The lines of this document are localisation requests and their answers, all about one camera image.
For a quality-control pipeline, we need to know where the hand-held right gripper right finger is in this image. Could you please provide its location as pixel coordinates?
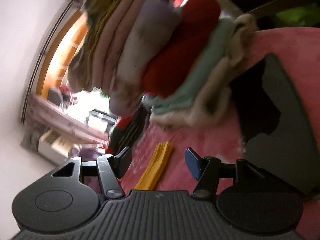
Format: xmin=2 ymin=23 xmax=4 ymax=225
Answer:
xmin=184 ymin=147 xmax=265 ymax=200

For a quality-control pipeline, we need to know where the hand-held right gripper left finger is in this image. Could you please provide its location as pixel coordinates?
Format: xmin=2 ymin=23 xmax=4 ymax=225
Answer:
xmin=51 ymin=146 xmax=133 ymax=200

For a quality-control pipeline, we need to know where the yellow knit sweater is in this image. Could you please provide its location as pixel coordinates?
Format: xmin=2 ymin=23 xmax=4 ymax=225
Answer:
xmin=134 ymin=141 xmax=174 ymax=191

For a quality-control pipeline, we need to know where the pile of folded clothes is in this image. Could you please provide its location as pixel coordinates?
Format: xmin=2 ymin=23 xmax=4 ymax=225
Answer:
xmin=150 ymin=14 xmax=259 ymax=130

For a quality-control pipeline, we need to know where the striped red green folded garment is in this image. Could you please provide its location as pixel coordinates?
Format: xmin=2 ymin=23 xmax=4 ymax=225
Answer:
xmin=106 ymin=110 xmax=150 ymax=155

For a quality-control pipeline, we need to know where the pink floral blanket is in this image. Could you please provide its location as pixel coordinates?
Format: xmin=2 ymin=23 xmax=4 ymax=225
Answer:
xmin=120 ymin=26 xmax=320 ymax=240

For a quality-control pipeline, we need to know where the purple duvet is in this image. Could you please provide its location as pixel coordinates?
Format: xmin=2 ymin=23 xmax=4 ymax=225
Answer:
xmin=69 ymin=142 xmax=108 ymax=160

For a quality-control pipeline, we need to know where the pale pink curtain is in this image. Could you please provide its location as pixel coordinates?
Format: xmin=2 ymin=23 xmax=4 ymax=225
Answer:
xmin=25 ymin=92 xmax=110 ymax=145

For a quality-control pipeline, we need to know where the white ribbed appliance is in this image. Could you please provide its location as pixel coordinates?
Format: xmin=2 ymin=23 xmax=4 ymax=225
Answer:
xmin=37 ymin=129 xmax=73 ymax=163

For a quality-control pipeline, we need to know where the mint green folded garment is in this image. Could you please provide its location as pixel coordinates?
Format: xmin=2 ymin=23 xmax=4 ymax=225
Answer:
xmin=142 ymin=17 xmax=235 ymax=114

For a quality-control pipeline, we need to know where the dark grey flat object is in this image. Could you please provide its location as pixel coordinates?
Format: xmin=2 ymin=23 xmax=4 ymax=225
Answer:
xmin=244 ymin=52 xmax=320 ymax=195

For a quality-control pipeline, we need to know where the pale pink folded garment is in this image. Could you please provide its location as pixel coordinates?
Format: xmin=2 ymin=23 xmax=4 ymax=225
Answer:
xmin=92 ymin=0 xmax=150 ymax=98

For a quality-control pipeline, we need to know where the lavender folded garment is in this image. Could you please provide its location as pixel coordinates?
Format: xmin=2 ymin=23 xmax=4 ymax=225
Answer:
xmin=109 ymin=0 xmax=183 ymax=117

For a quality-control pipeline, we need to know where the olive folded garment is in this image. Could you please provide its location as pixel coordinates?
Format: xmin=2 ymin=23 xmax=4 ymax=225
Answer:
xmin=67 ymin=0 xmax=130 ymax=92

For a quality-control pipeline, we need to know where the wooden window frame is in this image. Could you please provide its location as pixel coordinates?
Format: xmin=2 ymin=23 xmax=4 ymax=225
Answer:
xmin=35 ymin=12 xmax=88 ymax=98

